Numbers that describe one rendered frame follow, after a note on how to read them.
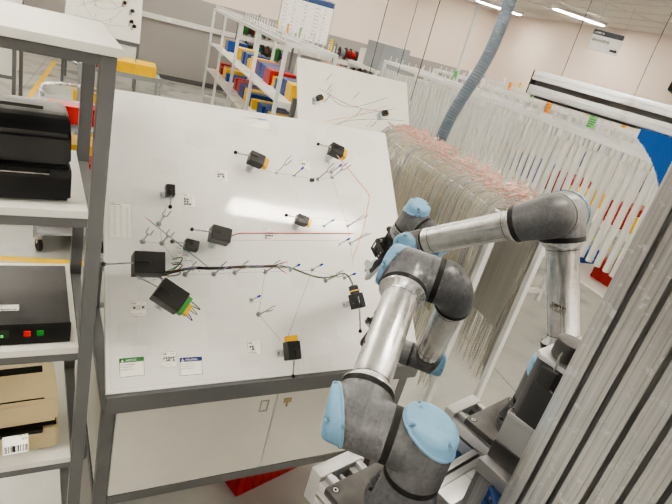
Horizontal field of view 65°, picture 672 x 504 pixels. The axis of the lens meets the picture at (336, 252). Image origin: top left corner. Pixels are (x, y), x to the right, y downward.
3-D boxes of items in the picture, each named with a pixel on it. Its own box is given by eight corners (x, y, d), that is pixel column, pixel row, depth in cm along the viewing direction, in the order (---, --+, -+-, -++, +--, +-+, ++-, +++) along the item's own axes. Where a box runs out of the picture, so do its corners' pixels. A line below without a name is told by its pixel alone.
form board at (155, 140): (104, 395, 158) (105, 394, 157) (101, 89, 182) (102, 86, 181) (416, 362, 218) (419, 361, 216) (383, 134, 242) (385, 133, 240)
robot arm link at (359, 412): (391, 452, 95) (450, 248, 131) (314, 421, 98) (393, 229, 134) (379, 475, 104) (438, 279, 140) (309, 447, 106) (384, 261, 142)
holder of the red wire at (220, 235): (185, 228, 182) (194, 218, 173) (222, 238, 188) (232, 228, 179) (182, 241, 181) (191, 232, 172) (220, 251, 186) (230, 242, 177)
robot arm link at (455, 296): (494, 264, 129) (444, 356, 168) (450, 250, 131) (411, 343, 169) (485, 301, 122) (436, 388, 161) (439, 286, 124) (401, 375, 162)
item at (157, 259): (97, 261, 166) (103, 248, 154) (155, 263, 174) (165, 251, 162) (97, 282, 164) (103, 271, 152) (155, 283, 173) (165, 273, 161)
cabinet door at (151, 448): (259, 467, 207) (279, 386, 192) (107, 497, 179) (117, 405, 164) (257, 463, 208) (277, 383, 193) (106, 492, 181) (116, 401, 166)
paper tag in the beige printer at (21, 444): (28, 451, 152) (28, 443, 150) (2, 456, 148) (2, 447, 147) (27, 439, 155) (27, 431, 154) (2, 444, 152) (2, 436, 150)
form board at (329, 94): (389, 259, 543) (441, 97, 480) (279, 250, 495) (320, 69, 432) (363, 230, 603) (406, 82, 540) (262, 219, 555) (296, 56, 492)
